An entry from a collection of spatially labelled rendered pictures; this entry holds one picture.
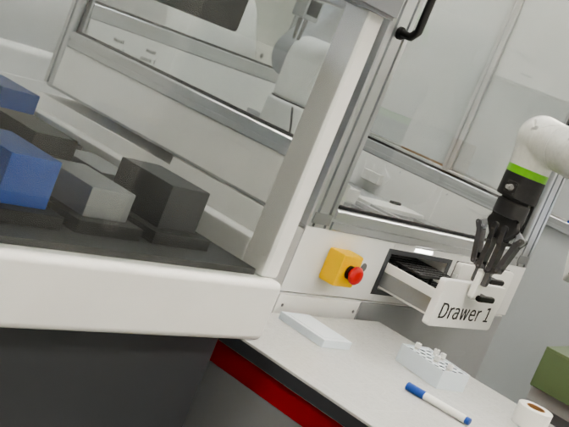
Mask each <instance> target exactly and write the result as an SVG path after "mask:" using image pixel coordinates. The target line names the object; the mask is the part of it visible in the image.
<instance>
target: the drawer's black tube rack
mask: <svg viewBox="0 0 569 427"><path fill-rule="evenodd" d="M389 263H390V264H392V265H394V266H395V267H397V268H399V269H401V270H403V271H405V272H407V273H408V274H409V275H412V276H414V277H416V278H418V279H419V280H421V281H423V282H425V283H427V284H428V285H430V286H432V287H434V288H436V287H437V285H438V283H437V282H435V281H433V279H428V278H423V277H418V276H417V275H415V274H413V272H414V271H416V272H422V273H427V274H432V275H443V276H449V275H447V274H445V273H443V272H441V271H439V270H437V269H436V268H434V267H432V266H430V265H428V264H426V263H424V262H423V261H421V260H419V259H417V258H411V257H406V256H401V255H396V254H391V257H390V259H389ZM449 277H450V276H449Z"/></svg>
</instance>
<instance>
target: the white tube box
mask: <svg viewBox="0 0 569 427"><path fill-rule="evenodd" d="M414 348H415V346H414V345H410V344H405V343H402V344H401V348H400V350H399V351H398V354H397V356H396V358H395V360H396V361H397V362H399V363H401V364H402V365H403V366H405V367H406V368H408V369H409V370H411V371H412V372H413V373H414V374H416V375H417V376H419V377H420V378H421V379H423V380H425V381H426V382H427V383H429V384H430V385H431V386H433V387H434V388H435V389H440V390H447V391H459V392H463V391H464V389H465V386H466V384H467V382H468V379H469V377H470V375H469V374H467V373H466V372H464V371H463V370H461V369H459V368H458V367H456V366H455V365H454V364H453V363H451V362H449V361H448V360H446V359H445V360H444V361H441V360H439V363H435V362H433V360H434V355H433V352H434V351H433V350H432V349H430V348H428V347H421V348H420V350H419V351H418V350H416V349H414ZM448 363H451V364H453V365H454V368H453V369H452V371H451V372H448V371H446V367H447V365H448Z"/></svg>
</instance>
